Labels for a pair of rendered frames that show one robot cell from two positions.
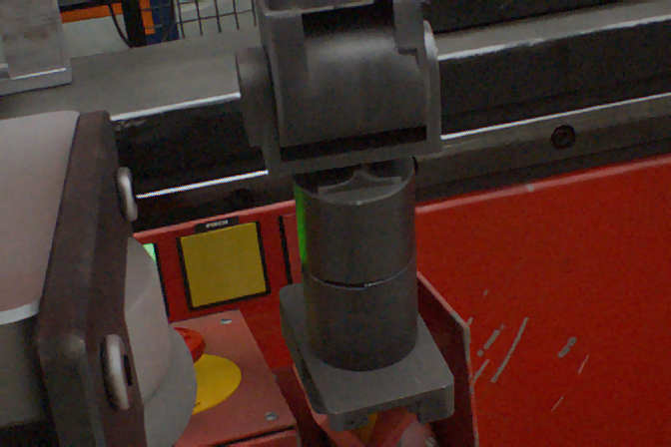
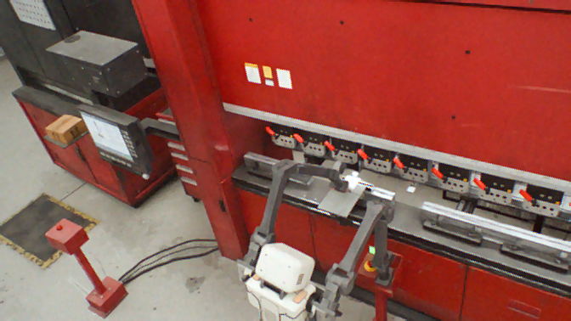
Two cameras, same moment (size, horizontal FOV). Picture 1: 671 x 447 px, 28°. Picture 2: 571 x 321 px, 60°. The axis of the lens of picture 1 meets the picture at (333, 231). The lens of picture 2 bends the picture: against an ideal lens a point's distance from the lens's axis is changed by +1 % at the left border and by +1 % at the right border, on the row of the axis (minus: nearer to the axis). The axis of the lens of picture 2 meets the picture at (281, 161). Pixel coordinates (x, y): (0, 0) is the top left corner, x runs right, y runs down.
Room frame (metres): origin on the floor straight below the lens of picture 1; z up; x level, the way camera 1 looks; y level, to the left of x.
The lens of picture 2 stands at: (-0.73, -0.90, 2.98)
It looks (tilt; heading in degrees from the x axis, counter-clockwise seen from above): 39 degrees down; 49
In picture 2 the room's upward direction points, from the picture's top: 11 degrees counter-clockwise
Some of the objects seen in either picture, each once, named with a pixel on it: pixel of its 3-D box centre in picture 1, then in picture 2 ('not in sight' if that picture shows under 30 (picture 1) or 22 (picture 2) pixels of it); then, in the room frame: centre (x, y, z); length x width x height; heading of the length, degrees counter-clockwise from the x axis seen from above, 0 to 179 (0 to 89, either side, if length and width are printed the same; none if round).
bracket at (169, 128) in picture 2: not in sight; (156, 137); (0.47, 1.66, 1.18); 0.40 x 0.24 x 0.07; 100
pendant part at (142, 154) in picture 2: not in sight; (119, 136); (0.19, 1.52, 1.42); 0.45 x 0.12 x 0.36; 97
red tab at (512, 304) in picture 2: not in sight; (523, 309); (1.00, -0.61, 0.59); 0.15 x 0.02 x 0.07; 100
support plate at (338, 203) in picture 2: not in sight; (342, 197); (0.83, 0.40, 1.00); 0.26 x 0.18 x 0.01; 10
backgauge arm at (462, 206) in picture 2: not in sight; (472, 190); (1.45, -0.09, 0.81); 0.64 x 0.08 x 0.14; 10
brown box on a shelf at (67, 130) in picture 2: not in sight; (64, 128); (0.23, 2.60, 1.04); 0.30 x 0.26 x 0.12; 95
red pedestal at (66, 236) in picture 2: not in sight; (87, 267); (-0.28, 1.88, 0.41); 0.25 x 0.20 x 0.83; 10
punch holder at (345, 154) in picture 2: not in sight; (346, 146); (0.96, 0.45, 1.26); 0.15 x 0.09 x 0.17; 100
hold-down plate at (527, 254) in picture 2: not in sight; (534, 256); (1.09, -0.57, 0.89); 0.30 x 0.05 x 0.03; 100
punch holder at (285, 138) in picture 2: not in sight; (286, 132); (0.89, 0.85, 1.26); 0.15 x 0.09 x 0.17; 100
